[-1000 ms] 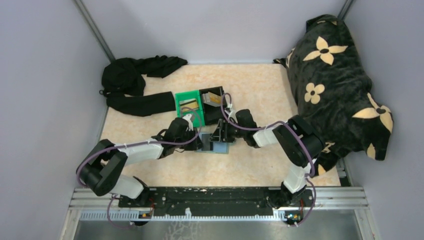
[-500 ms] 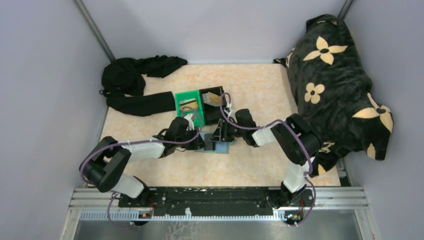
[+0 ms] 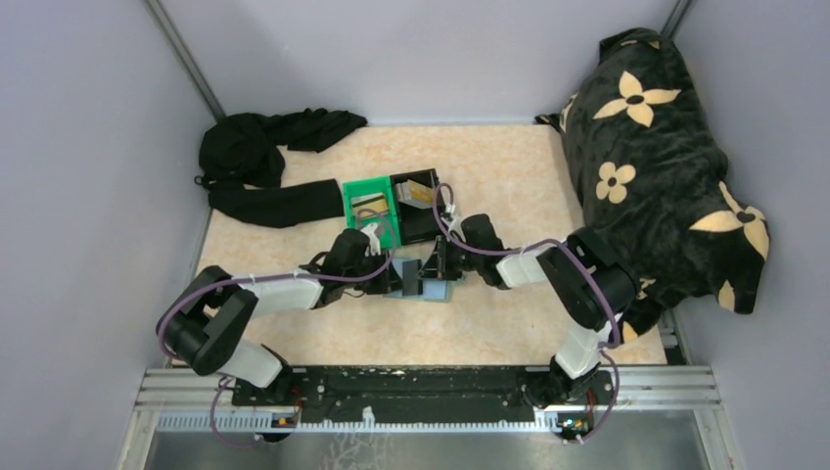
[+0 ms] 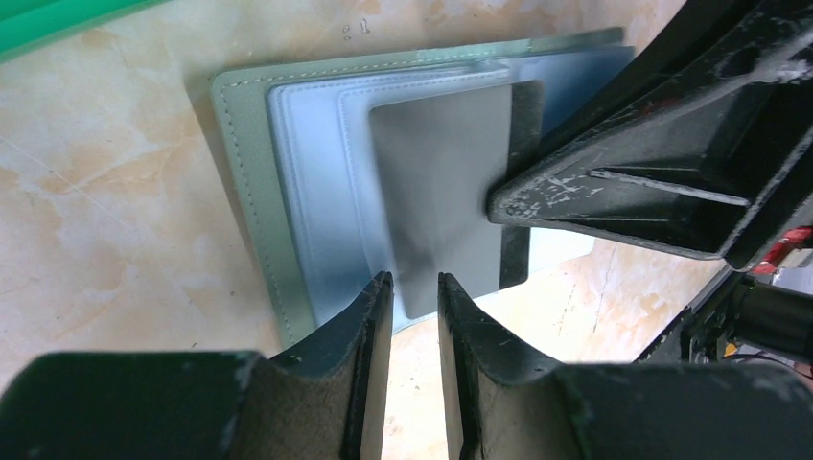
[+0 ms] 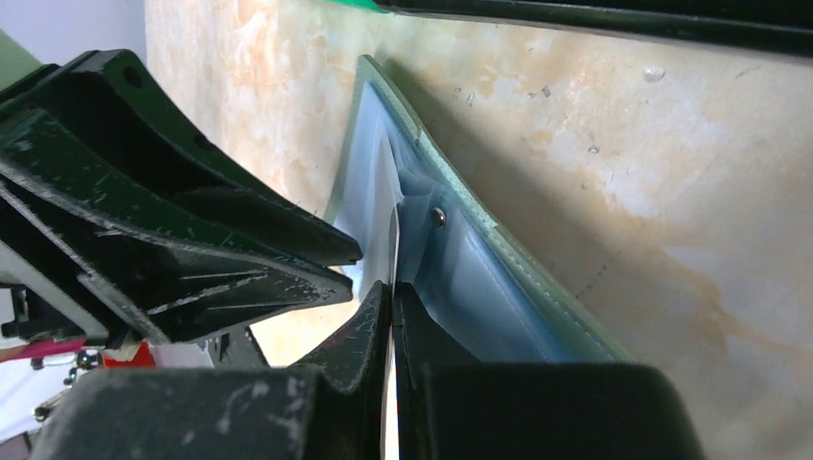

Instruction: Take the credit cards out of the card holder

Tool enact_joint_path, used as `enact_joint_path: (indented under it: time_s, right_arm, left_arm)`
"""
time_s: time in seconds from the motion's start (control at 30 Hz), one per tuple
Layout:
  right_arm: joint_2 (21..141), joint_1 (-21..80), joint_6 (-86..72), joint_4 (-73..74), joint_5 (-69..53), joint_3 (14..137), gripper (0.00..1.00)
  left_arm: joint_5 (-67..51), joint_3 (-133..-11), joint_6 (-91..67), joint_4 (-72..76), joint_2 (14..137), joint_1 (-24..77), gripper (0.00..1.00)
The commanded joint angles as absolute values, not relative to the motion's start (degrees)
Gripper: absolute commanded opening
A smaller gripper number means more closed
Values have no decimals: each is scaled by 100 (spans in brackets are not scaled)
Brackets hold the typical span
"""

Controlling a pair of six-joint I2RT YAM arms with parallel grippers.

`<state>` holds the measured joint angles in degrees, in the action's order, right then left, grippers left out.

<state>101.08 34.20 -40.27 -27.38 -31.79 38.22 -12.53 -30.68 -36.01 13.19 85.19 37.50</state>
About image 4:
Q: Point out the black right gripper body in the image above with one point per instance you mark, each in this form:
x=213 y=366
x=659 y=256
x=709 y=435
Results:
x=741 y=315

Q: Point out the sage green card holder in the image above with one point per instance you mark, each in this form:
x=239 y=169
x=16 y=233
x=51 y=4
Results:
x=299 y=147

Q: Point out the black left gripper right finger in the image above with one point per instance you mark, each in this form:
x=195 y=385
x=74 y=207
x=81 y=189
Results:
x=507 y=400

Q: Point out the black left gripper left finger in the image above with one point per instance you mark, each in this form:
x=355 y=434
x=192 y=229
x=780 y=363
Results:
x=322 y=398

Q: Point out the grey card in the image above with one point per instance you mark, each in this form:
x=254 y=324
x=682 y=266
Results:
x=438 y=158

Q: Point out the green plastic bin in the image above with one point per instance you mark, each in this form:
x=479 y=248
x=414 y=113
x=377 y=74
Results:
x=30 y=24

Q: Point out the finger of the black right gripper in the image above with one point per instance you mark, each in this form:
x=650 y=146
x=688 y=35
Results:
x=697 y=25
x=714 y=163

